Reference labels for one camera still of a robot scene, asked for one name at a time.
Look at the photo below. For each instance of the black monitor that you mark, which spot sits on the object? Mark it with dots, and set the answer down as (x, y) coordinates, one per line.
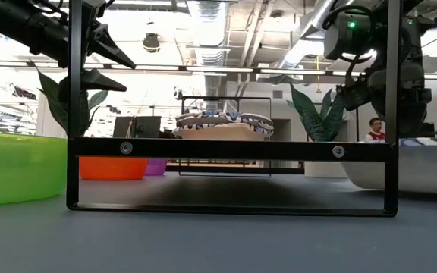
(142, 127)

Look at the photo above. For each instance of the silver ventilation duct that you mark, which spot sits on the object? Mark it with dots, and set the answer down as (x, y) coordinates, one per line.
(211, 38)

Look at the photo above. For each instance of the purple translucent plastic bowl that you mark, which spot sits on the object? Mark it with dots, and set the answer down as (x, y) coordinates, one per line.
(156, 167)

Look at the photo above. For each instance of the black metal shelf frame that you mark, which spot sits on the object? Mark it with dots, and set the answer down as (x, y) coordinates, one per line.
(241, 149)

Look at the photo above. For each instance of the orange plastic bowl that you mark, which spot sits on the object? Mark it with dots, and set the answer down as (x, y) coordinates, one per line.
(112, 168)

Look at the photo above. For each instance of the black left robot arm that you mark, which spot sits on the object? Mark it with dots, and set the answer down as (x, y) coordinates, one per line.
(2, 19)

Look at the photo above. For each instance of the patterned cloth pile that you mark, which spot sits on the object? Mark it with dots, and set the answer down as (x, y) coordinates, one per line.
(218, 133)

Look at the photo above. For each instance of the white plastic bowl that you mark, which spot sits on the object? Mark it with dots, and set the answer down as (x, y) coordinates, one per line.
(412, 170)

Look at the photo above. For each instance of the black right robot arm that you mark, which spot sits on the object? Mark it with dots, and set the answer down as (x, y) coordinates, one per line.
(347, 34)

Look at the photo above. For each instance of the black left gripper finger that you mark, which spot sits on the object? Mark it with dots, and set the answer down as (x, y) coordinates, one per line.
(112, 49)
(101, 82)

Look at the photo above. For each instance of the green snake plant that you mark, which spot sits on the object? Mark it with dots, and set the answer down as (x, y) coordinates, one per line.
(317, 117)

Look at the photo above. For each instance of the person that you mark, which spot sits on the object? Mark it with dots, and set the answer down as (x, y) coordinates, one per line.
(375, 132)

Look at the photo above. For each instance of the green leafy plant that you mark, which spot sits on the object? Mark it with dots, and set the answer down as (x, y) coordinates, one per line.
(53, 102)

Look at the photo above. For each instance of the green translucent plastic bowl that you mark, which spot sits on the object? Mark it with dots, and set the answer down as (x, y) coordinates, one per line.
(17, 170)

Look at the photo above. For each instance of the black ceiling fixture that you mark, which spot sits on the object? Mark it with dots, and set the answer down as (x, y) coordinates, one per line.
(151, 42)

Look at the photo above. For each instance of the white plant pot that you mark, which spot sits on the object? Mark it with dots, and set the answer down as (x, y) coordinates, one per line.
(324, 170)

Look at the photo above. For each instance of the blue patterned paper bowl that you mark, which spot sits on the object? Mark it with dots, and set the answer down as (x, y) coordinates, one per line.
(222, 118)

